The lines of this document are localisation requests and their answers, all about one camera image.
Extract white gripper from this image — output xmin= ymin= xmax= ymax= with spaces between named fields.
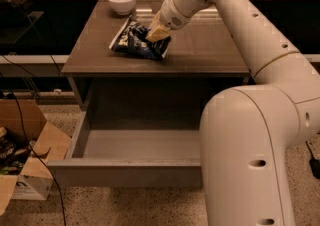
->
xmin=146 ymin=0 xmax=191 ymax=43

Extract blue chip bag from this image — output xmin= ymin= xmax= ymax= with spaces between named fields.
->
xmin=109 ymin=16 xmax=171 ymax=60

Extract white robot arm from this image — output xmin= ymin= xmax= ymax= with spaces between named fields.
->
xmin=149 ymin=0 xmax=320 ymax=226

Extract grey drawer cabinet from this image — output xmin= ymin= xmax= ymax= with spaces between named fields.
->
xmin=62 ymin=0 xmax=249 ymax=106

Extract open grey top drawer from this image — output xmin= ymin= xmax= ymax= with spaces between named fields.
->
xmin=48 ymin=78 xmax=207 ymax=188

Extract white ceramic bowl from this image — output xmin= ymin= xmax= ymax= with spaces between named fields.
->
xmin=108 ymin=0 xmax=136 ymax=15

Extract open cardboard box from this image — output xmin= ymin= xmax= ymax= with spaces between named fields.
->
xmin=0 ymin=99 xmax=71 ymax=215

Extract snack bags in box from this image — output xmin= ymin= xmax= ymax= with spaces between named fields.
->
xmin=0 ymin=126 xmax=30 ymax=175

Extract black power adapter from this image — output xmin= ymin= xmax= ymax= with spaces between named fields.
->
xmin=306 ymin=144 xmax=320 ymax=179

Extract black floor cable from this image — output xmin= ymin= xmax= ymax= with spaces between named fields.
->
xmin=0 ymin=54 xmax=68 ymax=226

